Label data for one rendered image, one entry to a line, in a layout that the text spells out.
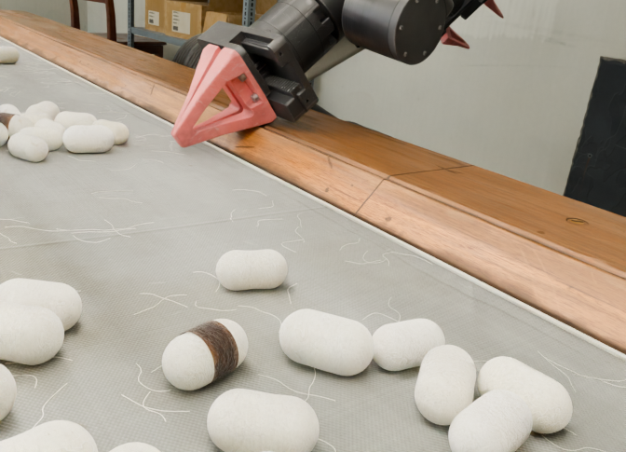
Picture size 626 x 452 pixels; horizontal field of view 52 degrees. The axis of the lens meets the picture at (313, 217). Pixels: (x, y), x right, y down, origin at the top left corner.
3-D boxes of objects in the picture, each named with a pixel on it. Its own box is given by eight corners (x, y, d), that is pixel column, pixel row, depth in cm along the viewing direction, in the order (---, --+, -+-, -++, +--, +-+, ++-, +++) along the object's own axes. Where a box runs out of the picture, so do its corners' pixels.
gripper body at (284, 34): (265, 50, 46) (334, -12, 48) (199, 33, 53) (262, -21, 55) (305, 118, 50) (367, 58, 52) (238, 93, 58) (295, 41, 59)
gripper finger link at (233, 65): (164, 115, 46) (256, 34, 48) (127, 95, 51) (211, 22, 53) (214, 180, 50) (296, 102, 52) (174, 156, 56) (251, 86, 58)
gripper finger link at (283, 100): (178, 122, 44) (274, 37, 46) (138, 102, 49) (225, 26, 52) (229, 188, 48) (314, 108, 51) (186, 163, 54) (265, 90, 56)
